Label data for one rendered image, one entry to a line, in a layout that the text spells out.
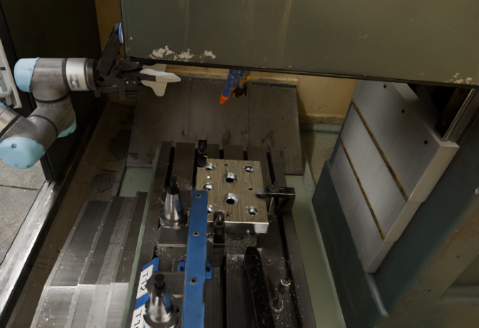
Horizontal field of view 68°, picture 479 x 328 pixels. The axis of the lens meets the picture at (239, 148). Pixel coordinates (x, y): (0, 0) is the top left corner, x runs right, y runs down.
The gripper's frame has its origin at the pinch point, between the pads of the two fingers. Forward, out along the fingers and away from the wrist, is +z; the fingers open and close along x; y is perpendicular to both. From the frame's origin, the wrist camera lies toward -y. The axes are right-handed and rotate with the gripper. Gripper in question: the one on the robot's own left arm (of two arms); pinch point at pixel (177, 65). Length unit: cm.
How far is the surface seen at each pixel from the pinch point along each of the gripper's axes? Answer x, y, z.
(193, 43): 31.1, -19.0, 2.3
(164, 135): -70, 74, -7
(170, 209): 28.6, 19.0, -2.6
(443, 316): 42, 59, 74
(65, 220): -19, 76, -45
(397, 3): 34, -26, 30
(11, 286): 16, 62, -50
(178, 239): 33.5, 22.7, -1.2
